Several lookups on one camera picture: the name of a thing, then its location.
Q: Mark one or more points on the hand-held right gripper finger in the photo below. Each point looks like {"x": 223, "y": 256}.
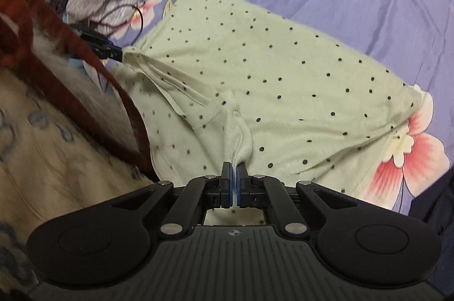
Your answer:
{"x": 239, "y": 185}
{"x": 231, "y": 184}

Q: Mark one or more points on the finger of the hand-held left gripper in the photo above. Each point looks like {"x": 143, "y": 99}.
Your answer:
{"x": 90, "y": 33}
{"x": 111, "y": 52}

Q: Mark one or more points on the beige patterned cloth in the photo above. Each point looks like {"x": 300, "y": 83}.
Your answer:
{"x": 53, "y": 173}

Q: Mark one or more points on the beige dotted small garment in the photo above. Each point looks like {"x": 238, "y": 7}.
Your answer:
{"x": 266, "y": 91}

